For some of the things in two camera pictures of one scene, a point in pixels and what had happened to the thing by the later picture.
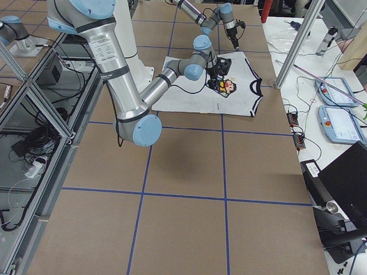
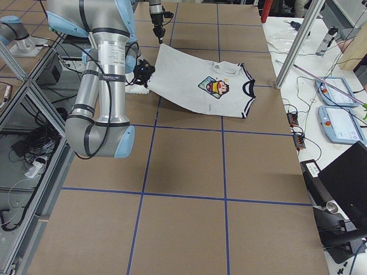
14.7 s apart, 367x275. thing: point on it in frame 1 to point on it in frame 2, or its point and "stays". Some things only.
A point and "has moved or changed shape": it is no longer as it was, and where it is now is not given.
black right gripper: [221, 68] to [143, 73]
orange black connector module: [292, 119] stays
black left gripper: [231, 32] to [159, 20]
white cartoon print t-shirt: [238, 94] has moved or changed shape
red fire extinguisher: [266, 10] stays
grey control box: [51, 76] stays
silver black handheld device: [331, 35] stays
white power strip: [36, 165] stays
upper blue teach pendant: [332, 96] stays
